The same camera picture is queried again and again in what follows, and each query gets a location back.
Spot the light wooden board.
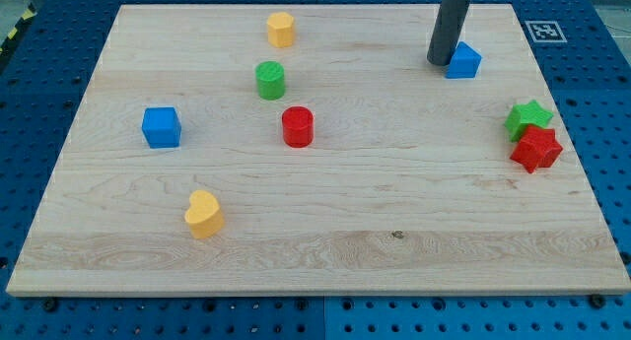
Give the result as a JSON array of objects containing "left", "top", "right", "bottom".
[{"left": 7, "top": 4, "right": 630, "bottom": 298}]

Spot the black board stop bolt left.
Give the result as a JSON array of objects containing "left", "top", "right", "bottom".
[{"left": 41, "top": 298, "right": 58, "bottom": 312}]

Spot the black board stop bolt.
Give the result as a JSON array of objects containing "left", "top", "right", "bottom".
[
  {"left": 588, "top": 294, "right": 606, "bottom": 309},
  {"left": 41, "top": 298, "right": 58, "bottom": 312}
]

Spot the black board stop bolt right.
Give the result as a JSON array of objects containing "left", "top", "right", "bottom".
[{"left": 588, "top": 294, "right": 606, "bottom": 309}]

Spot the red cylinder block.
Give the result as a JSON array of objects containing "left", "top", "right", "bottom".
[{"left": 281, "top": 105, "right": 314, "bottom": 148}]

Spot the green cylinder block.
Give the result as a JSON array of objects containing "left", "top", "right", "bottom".
[{"left": 254, "top": 61, "right": 285, "bottom": 101}]

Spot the yellow heart block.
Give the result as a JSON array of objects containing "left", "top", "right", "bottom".
[{"left": 184, "top": 190, "right": 225, "bottom": 238}]

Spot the yellow hexagon block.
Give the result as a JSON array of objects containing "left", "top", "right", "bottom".
[{"left": 266, "top": 12, "right": 295, "bottom": 48}]

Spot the blue cube block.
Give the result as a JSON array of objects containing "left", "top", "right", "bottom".
[{"left": 141, "top": 106, "right": 181, "bottom": 149}]

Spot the blue pentagon block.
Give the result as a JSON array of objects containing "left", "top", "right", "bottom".
[{"left": 445, "top": 41, "right": 482, "bottom": 79}]

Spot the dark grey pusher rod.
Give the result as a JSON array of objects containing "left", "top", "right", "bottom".
[{"left": 427, "top": 0, "right": 471, "bottom": 66}]

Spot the green star block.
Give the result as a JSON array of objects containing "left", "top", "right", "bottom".
[{"left": 504, "top": 100, "right": 553, "bottom": 142}]

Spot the red star block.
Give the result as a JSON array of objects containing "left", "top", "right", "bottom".
[{"left": 510, "top": 125, "right": 563, "bottom": 173}]

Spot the white fiducial marker tag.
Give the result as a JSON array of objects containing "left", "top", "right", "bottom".
[{"left": 526, "top": 20, "right": 567, "bottom": 43}]

